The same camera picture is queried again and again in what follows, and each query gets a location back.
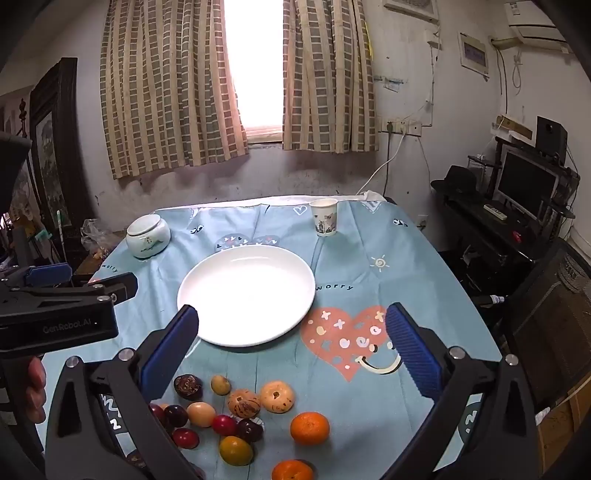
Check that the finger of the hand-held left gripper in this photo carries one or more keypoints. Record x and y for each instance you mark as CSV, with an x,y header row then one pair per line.
x,y
46,274
115,288

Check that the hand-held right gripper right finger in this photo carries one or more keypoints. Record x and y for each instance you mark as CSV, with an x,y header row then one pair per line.
x,y
411,350

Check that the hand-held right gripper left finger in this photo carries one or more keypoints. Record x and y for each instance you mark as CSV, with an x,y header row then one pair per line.
x,y
175,337

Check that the small tan longan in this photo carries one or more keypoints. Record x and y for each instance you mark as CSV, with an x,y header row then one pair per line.
x,y
220,385

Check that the dark purple plum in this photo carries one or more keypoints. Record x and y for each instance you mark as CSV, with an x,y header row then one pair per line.
x,y
250,429
176,415

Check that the white round plate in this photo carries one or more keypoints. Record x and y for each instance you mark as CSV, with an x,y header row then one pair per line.
x,y
249,295

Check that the tan striped pear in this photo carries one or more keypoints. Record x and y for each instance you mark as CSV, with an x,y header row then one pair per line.
x,y
244,404

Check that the tan round pear with hole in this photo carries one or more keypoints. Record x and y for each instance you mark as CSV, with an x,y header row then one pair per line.
x,y
277,402

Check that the orange tangerine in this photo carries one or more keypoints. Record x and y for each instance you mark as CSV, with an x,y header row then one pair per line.
x,y
292,470
310,429

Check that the yellow orange tomato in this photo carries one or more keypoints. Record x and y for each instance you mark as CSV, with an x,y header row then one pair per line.
x,y
236,451

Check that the person's left hand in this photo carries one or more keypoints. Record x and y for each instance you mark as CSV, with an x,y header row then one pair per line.
x,y
37,390

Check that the small wooden side table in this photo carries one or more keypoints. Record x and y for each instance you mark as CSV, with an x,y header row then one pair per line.
x,y
90,265

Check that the clear plastic bag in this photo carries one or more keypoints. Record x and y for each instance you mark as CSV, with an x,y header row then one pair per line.
x,y
94,237

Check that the white lidded ceramic jar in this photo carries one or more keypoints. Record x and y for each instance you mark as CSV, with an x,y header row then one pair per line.
x,y
147,235

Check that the dark framed picture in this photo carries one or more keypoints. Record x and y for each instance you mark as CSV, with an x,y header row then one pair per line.
x,y
55,152

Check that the black computer desk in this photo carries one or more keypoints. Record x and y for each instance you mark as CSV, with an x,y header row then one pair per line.
x,y
475,221

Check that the black mesh chair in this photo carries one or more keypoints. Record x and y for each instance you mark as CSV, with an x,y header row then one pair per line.
x,y
554,323

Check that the printed white paper cup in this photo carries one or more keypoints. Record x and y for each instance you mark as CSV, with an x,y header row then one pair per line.
x,y
324,219

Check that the white remote control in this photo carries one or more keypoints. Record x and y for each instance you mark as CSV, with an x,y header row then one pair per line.
x,y
495,211

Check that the brown cardboard box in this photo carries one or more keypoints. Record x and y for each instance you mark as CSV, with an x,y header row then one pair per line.
x,y
563,420

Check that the black hat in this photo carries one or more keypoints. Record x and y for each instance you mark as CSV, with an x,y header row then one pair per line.
x,y
457,180

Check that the checked beige curtain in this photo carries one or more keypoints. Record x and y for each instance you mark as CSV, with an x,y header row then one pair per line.
x,y
328,78
161,92

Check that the grey computer monitor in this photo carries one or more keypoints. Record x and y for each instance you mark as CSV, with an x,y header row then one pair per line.
x,y
526,182

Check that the long cardboard box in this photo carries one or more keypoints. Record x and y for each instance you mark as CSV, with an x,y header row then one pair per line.
x,y
513,127

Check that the black speaker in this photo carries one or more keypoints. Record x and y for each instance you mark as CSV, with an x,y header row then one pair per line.
x,y
551,138

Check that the bright window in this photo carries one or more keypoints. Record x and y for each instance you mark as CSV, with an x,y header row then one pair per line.
x,y
254,69

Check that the white air conditioner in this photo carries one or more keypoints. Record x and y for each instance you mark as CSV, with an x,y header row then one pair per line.
x,y
535,23

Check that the white wall power strip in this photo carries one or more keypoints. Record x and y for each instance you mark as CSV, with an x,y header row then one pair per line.
x,y
400,127

